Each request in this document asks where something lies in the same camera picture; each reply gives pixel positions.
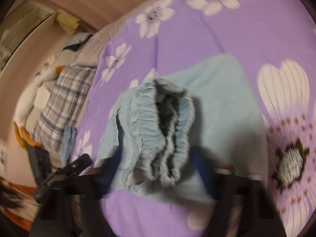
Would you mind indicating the beige cardboard box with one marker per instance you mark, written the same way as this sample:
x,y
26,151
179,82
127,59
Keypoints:
x,y
27,29

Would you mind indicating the orange cloth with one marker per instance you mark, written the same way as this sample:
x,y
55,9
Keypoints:
x,y
22,214

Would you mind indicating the purple floral bed sheet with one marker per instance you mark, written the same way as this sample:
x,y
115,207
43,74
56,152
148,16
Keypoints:
x,y
222,29

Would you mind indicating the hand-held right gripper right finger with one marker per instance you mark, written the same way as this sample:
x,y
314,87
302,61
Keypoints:
x,y
201,167

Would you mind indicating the white plush goose toy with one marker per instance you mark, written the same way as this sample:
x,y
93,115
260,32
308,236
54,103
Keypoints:
x,y
32,91

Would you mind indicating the large plaid pillow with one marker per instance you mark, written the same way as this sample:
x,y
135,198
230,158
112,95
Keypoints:
x,y
64,103

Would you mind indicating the yellowish pleated cloth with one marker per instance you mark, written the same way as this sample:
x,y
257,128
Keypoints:
x,y
66,21

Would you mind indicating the folded blue denim jeans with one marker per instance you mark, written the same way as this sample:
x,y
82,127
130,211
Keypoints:
x,y
69,143

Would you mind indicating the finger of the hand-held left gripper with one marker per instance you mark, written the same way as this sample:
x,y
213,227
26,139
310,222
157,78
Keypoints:
x,y
79,163

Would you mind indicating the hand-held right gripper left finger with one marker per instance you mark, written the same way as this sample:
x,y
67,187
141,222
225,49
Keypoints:
x,y
108,175

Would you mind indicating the small plaid pillow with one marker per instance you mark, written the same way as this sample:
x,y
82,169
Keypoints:
x,y
80,39

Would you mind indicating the light blue strawberry print pants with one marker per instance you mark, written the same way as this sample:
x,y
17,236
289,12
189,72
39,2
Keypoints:
x,y
222,98

